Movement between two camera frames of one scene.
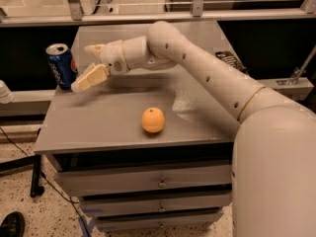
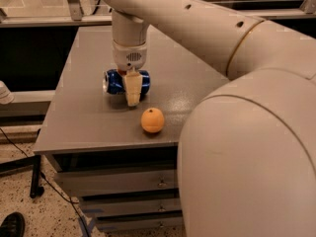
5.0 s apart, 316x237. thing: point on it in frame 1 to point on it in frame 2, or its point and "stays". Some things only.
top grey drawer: [84, 183] stays
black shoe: [13, 225] stays
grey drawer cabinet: [152, 151] stays
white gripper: [113, 56] to [129, 57]
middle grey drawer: [118, 204] stays
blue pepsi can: [62, 64] to [114, 82]
